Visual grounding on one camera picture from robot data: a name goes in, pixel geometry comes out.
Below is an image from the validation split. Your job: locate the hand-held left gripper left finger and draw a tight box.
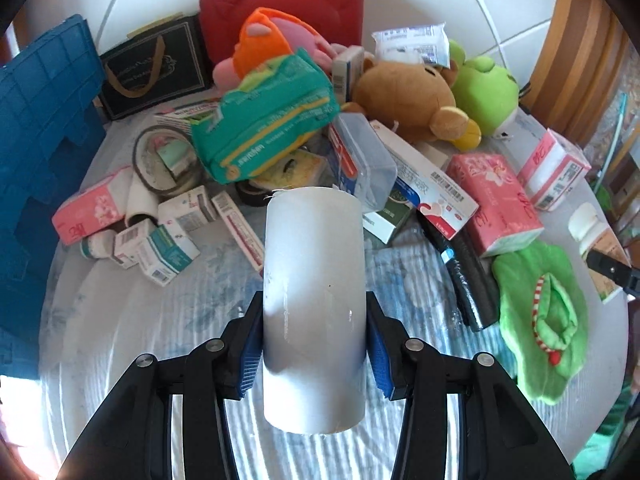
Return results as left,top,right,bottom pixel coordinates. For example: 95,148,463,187
55,290,266,480

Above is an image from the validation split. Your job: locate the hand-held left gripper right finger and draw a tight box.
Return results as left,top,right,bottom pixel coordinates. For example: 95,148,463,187
365,290,576,480

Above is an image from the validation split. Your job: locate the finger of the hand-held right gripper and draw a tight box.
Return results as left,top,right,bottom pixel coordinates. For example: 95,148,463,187
585,249,640,301

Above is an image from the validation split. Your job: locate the large white tube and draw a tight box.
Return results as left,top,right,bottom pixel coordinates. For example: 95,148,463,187
262,186,368,435

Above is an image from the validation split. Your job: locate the blue plastic crate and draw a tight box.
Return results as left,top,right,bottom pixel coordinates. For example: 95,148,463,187
0,14,108,381

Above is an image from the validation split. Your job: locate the white capped bottle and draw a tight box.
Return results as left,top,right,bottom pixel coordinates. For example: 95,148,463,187
569,202,613,256

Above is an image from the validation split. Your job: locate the green plush hat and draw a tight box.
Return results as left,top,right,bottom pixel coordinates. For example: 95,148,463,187
491,242,590,407

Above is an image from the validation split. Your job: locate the black plastic bag roll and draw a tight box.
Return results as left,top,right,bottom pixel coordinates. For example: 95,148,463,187
416,209,501,333

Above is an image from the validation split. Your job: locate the long pink and white box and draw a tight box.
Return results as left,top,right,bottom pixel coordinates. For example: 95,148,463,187
211,191,266,273

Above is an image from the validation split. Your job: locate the white and teal box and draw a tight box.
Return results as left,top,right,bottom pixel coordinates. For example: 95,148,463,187
137,225,201,287

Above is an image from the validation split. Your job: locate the teal pole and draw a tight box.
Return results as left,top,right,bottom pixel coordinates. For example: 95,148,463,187
597,92,628,181

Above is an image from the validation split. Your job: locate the large pink tissue pack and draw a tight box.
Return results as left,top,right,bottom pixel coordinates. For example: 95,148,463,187
445,152,545,259

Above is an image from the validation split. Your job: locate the dark green box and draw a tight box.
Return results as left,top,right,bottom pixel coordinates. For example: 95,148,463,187
362,180,426,245

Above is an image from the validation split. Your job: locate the white medicine box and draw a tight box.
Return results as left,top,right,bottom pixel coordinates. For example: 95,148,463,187
157,185,219,233

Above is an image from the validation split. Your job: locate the black tape roll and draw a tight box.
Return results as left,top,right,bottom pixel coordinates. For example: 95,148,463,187
235,180,273,208

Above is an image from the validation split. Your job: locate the white barcode box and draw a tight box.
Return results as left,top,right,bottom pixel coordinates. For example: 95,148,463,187
112,220,156,268

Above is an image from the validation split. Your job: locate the long white and red box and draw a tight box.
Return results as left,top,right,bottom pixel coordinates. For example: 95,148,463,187
370,120,480,241

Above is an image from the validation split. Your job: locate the small white bottle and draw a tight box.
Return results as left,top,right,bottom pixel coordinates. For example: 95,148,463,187
80,229,118,261

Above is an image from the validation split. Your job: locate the small paper tube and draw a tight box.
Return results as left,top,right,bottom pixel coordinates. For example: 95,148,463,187
122,180,160,228

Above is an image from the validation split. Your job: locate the yellow packet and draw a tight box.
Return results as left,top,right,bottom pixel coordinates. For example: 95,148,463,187
250,149,328,193

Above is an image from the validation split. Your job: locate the clear plastic box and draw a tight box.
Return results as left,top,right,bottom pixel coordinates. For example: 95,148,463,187
327,112,398,213

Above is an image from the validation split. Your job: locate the brown tape roll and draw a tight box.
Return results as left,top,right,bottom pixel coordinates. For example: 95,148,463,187
132,125,206,196

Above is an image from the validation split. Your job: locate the mint green small box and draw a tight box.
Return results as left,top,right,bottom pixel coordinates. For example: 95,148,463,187
155,141,193,178

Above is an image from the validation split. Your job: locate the small pink tissue pack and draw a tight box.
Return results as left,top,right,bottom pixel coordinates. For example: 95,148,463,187
51,165,132,246

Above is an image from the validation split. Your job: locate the green frog plush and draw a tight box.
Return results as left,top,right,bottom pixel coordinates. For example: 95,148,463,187
447,40,521,138

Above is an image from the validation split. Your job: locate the green wet wipes pack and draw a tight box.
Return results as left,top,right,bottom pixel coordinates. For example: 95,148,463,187
190,47,342,184

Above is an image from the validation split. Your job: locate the green and white box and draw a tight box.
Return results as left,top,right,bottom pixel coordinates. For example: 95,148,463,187
152,100,223,133

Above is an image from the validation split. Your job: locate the brown teddy bear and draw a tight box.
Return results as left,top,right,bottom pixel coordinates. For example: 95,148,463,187
341,52,483,153

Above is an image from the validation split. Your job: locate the small white box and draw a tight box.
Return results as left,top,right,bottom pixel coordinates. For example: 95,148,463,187
331,45,366,106

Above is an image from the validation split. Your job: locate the white tissue packet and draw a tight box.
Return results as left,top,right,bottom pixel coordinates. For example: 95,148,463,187
371,22,453,68

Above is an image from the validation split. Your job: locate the black gift box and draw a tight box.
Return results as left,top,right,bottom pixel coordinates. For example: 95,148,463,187
97,14,213,122

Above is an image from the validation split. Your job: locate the orange and pink plush toy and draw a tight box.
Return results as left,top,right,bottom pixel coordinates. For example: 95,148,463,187
212,7,351,91

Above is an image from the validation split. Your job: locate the red handbag case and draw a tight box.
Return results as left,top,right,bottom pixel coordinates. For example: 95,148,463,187
199,0,365,68

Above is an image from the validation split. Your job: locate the wooden door frame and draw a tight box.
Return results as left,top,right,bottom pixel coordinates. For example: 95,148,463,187
520,0,633,126

